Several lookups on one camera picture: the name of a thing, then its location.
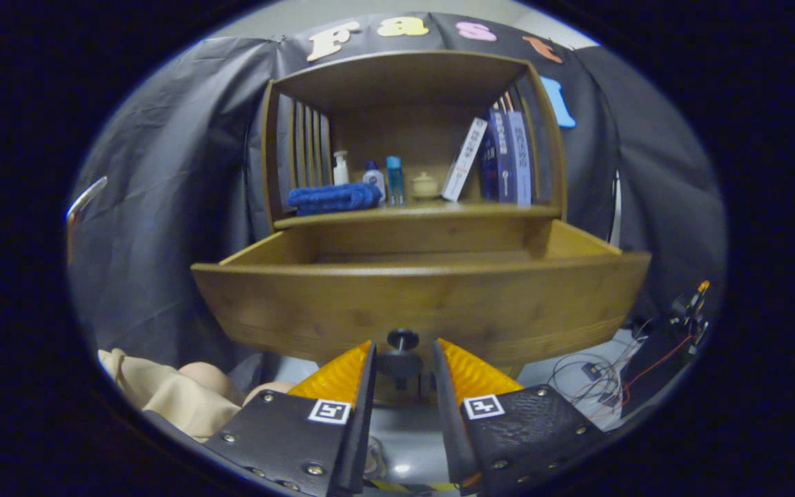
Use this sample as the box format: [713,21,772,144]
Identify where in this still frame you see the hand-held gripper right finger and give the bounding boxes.
[431,338,609,497]

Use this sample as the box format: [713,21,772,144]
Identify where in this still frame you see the person's bare knee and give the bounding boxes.
[178,362,245,407]

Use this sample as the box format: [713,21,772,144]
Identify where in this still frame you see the folded blue towel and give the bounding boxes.
[287,183,383,217]

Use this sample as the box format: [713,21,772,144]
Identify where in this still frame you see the white bottle with blue cap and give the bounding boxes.
[362,161,386,202]

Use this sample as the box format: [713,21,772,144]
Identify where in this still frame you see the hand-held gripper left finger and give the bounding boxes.
[203,340,377,497]

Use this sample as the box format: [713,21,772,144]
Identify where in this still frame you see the dark blue book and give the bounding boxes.
[480,104,516,204]

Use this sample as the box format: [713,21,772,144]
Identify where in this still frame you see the thin red cable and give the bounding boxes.
[620,335,691,408]

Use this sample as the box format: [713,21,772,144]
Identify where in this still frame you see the pale lavender book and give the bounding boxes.
[504,93,533,206]

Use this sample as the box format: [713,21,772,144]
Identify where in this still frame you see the clear blue bottle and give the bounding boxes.
[386,156,405,206]

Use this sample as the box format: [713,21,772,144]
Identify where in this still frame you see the wooden countertop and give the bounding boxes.
[275,200,560,230]

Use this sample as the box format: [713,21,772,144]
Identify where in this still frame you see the person's beige clothing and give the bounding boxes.
[97,347,243,442]

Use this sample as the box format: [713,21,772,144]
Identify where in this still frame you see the wooden cabinet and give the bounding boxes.
[259,50,569,408]

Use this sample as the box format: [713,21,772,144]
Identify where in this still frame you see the cream lidded tea cup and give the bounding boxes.
[411,171,440,201]

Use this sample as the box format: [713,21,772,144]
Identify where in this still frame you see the thin white cable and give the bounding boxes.
[548,330,647,425]

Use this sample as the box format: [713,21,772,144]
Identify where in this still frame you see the white book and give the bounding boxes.
[441,117,489,202]

